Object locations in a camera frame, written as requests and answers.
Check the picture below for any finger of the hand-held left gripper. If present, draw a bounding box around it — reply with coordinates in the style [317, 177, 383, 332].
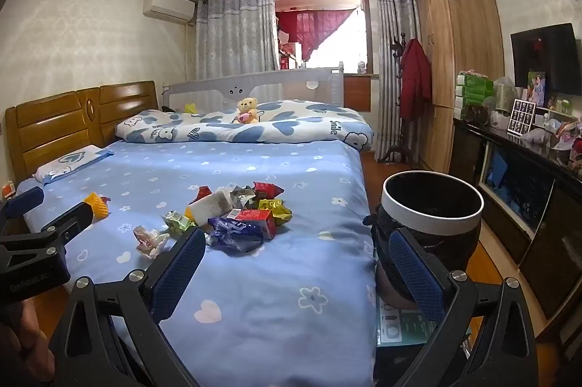
[27, 202, 94, 244]
[0, 186, 45, 228]

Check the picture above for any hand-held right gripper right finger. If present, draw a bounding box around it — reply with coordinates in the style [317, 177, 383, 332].
[388, 227, 539, 387]

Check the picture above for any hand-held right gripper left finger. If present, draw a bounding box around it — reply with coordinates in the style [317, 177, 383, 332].
[49, 227, 207, 387]

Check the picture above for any small orange foam net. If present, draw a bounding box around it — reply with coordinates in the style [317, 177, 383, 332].
[83, 192, 111, 220]

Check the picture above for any pink white wrapper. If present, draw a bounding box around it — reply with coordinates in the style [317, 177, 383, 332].
[133, 224, 171, 257]

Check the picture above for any small green carton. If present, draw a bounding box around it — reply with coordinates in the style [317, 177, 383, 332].
[163, 211, 194, 235]

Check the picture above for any black bin with white rim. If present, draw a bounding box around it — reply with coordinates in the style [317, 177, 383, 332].
[370, 171, 485, 308]

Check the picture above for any blue purple wrapper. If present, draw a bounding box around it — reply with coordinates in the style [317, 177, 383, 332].
[206, 216, 265, 254]

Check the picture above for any white foam net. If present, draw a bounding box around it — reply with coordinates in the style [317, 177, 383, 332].
[191, 190, 235, 220]

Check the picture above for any small red wrapper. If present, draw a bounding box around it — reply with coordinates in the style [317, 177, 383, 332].
[188, 185, 214, 206]

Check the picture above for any red box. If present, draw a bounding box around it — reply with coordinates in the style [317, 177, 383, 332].
[226, 208, 277, 240]

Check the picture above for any yellow green packet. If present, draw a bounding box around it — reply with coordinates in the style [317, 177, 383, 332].
[258, 198, 293, 226]

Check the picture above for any large red wrapper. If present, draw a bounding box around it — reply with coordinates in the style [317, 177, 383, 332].
[252, 181, 286, 201]

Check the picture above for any person's left hand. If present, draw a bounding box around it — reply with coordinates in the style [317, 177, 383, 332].
[0, 298, 55, 387]

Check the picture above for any blue heart print pillow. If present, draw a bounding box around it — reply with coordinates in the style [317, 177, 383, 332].
[34, 144, 110, 186]

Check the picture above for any green printed box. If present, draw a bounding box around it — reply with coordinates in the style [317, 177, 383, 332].
[376, 294, 439, 344]

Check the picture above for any wooden headboard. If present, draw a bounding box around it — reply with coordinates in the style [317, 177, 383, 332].
[4, 80, 159, 183]

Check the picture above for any bed with blue flowered sheet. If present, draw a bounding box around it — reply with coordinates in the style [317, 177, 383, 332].
[16, 139, 378, 387]

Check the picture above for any dark wooden coat rack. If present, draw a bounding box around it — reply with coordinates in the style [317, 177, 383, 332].
[377, 33, 419, 164]

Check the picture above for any black television cabinet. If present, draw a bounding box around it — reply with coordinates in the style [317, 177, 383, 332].
[452, 116, 582, 342]

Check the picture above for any white cup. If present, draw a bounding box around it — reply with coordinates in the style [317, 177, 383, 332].
[490, 109, 512, 132]

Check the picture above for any yellow teddy bear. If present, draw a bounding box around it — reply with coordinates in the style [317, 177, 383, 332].
[234, 97, 261, 125]

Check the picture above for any blue heart print quilt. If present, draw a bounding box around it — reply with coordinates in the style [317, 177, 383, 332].
[113, 98, 374, 151]

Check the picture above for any stack of green boxes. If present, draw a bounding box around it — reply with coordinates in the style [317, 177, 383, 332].
[455, 71, 494, 119]

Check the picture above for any black photo sheet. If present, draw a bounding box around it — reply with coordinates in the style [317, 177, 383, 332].
[507, 98, 536, 136]

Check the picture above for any red coat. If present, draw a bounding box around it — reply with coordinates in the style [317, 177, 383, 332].
[399, 39, 432, 121]

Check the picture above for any clear plastic container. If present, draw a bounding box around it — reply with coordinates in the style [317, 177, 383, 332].
[493, 77, 517, 115]

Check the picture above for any pile of clothes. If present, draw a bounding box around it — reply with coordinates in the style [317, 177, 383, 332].
[552, 119, 582, 179]

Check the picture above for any framed picture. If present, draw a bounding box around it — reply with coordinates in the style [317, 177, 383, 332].
[526, 71, 546, 108]

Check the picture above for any wooden wardrobe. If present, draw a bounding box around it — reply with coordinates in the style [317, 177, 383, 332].
[416, 0, 505, 174]

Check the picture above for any white air conditioner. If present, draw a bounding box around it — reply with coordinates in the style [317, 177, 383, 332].
[142, 0, 196, 24]

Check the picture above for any grey patterned curtain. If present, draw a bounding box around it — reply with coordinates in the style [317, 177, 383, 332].
[374, 0, 421, 163]
[195, 0, 279, 81]

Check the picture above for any black flat television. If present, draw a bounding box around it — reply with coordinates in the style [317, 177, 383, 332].
[510, 22, 576, 94]

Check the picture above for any red hanging cloth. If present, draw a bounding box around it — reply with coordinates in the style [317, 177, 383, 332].
[275, 7, 360, 63]

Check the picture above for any grey bed guard rail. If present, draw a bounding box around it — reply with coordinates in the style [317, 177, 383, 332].
[163, 66, 345, 111]

